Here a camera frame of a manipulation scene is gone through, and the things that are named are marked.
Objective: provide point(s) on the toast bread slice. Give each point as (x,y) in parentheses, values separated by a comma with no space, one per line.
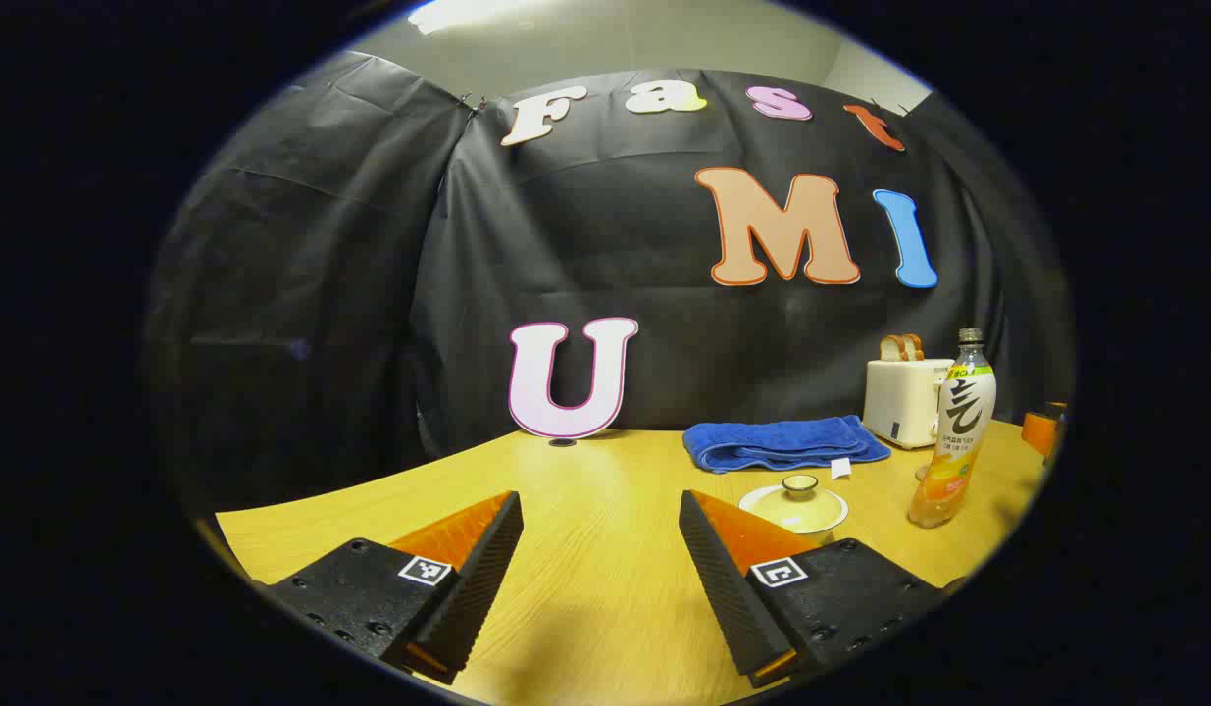
(915,346)
(891,348)

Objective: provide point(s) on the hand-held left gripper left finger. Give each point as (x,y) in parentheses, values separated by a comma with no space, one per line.
(478,588)

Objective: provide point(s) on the black backdrop cloth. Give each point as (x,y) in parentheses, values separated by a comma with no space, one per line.
(615,255)

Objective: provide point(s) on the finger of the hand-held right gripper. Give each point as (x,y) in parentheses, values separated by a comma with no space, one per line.
(1039,431)

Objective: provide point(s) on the yellow teacup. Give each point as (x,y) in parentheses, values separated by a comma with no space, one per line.
(829,534)

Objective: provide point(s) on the white toaster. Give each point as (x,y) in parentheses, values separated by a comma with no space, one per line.
(899,402)

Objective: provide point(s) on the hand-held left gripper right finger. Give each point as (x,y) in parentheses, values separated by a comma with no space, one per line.
(728,588)

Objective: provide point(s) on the clear plastic water bottle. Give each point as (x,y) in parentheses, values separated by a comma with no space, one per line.
(961,422)

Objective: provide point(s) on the blue towel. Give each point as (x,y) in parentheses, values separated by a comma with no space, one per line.
(782,441)

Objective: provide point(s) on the ceiling light panel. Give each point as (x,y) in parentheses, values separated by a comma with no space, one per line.
(458,12)

